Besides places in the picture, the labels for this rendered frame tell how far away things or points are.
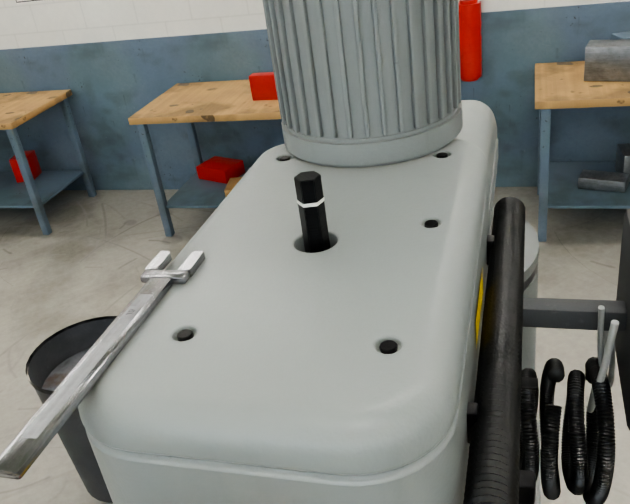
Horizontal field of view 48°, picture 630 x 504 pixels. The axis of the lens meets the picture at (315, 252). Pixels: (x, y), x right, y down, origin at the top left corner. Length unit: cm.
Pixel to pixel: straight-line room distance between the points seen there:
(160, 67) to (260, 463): 512
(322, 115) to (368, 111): 5
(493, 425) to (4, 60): 585
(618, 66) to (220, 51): 263
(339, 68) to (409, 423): 38
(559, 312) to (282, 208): 43
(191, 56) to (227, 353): 492
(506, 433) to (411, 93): 34
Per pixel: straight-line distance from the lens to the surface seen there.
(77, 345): 313
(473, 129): 119
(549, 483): 99
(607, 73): 436
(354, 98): 70
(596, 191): 456
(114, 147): 593
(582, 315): 95
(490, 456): 50
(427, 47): 71
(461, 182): 67
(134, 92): 566
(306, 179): 56
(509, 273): 69
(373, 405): 42
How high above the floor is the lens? 217
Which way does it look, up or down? 29 degrees down
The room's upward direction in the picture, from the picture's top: 8 degrees counter-clockwise
